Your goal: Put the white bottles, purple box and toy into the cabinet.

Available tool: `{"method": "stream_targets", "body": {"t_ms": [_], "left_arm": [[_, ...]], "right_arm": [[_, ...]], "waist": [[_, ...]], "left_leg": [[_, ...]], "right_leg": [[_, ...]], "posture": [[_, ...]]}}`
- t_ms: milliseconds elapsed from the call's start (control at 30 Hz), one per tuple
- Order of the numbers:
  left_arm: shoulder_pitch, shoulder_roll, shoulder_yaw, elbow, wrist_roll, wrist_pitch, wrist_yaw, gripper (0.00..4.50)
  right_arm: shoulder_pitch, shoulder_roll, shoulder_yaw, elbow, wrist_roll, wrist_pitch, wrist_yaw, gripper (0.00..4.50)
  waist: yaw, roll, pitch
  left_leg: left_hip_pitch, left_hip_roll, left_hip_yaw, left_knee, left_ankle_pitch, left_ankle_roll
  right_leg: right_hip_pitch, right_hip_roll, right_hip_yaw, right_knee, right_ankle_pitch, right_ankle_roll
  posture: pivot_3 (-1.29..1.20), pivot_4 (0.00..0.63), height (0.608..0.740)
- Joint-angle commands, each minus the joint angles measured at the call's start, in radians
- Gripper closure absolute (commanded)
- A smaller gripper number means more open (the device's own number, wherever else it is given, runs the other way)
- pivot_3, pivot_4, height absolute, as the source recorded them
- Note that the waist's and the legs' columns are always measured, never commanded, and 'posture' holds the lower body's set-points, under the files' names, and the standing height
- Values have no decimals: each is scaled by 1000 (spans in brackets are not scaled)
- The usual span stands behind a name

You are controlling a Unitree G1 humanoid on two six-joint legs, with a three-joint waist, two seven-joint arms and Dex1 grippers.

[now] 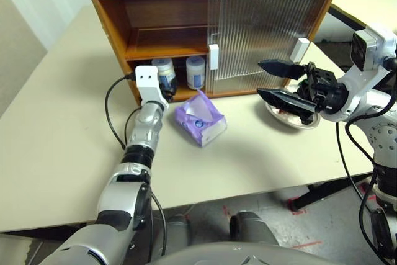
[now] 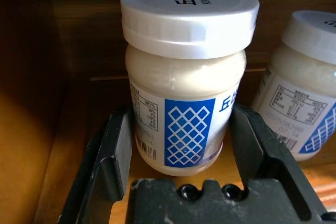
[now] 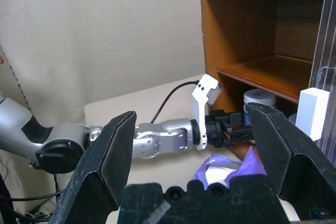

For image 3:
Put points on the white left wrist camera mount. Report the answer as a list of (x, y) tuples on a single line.
[(198, 108)]

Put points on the ribbed translucent sliding door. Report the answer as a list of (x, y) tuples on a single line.
[(326, 37)]

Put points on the wooden cabinet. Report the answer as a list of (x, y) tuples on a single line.
[(236, 24)]

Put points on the white-lidded blue patterned can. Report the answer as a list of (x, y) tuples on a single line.
[(260, 98)]

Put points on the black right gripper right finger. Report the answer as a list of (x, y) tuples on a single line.
[(294, 155)]

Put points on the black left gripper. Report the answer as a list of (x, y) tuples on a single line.
[(216, 129)]

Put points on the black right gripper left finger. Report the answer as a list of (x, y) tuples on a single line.
[(97, 169)]

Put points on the white rectangular block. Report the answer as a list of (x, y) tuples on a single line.
[(312, 111)]

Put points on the purple plastic bag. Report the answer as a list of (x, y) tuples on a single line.
[(252, 166)]

